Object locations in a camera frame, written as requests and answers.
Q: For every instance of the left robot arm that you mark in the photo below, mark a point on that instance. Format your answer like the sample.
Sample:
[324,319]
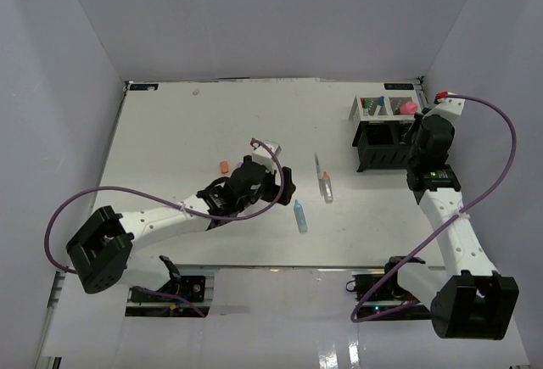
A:
[106,250]

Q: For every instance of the right blue table label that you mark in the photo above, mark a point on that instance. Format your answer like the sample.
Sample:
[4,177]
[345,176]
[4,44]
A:
[398,86]

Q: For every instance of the left blue table label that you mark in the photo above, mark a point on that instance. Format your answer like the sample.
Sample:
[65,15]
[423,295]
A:
[144,87]

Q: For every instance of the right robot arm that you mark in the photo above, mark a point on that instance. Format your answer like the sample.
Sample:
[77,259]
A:
[473,301]

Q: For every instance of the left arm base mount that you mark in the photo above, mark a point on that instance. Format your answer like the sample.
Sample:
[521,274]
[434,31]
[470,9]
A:
[190,296]

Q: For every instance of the black mesh organizer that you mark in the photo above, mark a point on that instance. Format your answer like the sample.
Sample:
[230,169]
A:
[380,145]

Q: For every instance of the blue stubby highlighter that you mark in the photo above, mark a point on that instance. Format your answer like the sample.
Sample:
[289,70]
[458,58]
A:
[300,217]

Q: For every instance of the blue table label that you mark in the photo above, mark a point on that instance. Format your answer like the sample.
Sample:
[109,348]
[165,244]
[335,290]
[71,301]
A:
[144,87]
[398,86]

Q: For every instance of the red capped marker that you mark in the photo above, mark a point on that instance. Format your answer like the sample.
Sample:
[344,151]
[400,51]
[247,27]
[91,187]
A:
[365,110]

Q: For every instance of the orange stubby highlighter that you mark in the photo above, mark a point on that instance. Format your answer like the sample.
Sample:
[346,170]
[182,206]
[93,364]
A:
[327,188]

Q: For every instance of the white mesh organizer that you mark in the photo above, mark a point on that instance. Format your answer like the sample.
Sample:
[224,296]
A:
[383,108]

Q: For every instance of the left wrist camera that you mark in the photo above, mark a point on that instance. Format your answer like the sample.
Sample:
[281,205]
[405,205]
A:
[262,153]

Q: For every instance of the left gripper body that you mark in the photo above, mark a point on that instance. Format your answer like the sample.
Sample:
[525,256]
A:
[268,191]

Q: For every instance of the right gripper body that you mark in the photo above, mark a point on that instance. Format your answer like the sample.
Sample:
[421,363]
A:
[411,135]

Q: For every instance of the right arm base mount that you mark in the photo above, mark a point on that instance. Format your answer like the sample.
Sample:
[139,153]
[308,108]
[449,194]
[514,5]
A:
[384,299]

